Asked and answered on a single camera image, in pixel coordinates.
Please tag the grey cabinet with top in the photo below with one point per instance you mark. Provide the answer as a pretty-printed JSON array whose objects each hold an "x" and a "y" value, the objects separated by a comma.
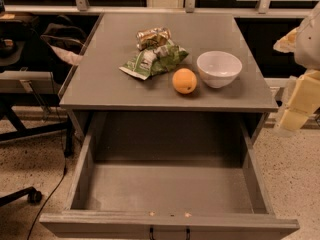
[{"x": 99, "y": 84}]

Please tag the dark bag with cloth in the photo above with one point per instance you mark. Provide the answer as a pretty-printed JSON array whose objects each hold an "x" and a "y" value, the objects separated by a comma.
[{"x": 65, "y": 39}]

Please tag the side desk with frame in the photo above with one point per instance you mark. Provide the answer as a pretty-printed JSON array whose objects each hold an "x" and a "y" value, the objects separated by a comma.
[{"x": 31, "y": 75}]

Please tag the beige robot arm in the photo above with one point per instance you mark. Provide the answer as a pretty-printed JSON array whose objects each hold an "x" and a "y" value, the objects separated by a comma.
[{"x": 304, "y": 42}]

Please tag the orange fruit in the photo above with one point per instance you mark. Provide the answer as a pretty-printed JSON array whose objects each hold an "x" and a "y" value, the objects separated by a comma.
[{"x": 184, "y": 81}]

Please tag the green jalapeno chip bag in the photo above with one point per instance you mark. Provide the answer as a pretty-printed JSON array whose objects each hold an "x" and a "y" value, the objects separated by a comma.
[{"x": 154, "y": 61}]

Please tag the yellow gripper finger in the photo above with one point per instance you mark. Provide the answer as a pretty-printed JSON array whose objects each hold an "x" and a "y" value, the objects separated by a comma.
[
  {"x": 303, "y": 102},
  {"x": 287, "y": 43}
]

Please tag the black office chair base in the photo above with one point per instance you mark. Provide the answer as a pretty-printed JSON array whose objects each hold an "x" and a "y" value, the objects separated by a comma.
[{"x": 33, "y": 196}]

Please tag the white bowl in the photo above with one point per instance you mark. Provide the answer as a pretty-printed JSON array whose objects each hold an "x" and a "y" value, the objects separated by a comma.
[{"x": 218, "y": 69}]

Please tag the grey open top drawer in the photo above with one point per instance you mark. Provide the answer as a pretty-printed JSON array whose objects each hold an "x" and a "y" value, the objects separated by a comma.
[{"x": 171, "y": 171}]

